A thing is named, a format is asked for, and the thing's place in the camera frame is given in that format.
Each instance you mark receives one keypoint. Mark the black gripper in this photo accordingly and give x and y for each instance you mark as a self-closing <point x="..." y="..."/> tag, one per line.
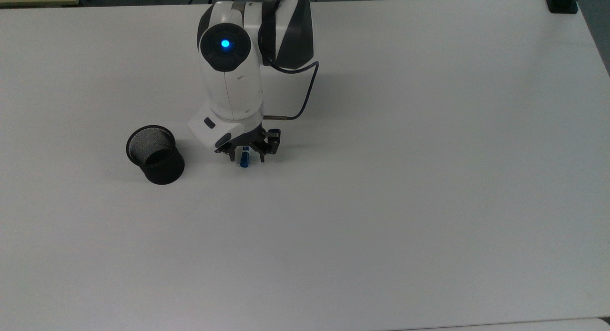
<point x="248" y="138"/>

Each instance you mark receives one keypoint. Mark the blue capped white marker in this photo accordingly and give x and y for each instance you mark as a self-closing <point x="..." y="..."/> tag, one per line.
<point x="244" y="159"/>

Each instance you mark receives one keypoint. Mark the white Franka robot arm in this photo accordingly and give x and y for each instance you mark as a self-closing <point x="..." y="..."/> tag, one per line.
<point x="233" y="93"/>

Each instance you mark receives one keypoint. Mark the black mesh pen cup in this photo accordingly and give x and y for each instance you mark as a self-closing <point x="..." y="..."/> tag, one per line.
<point x="164" y="171"/>

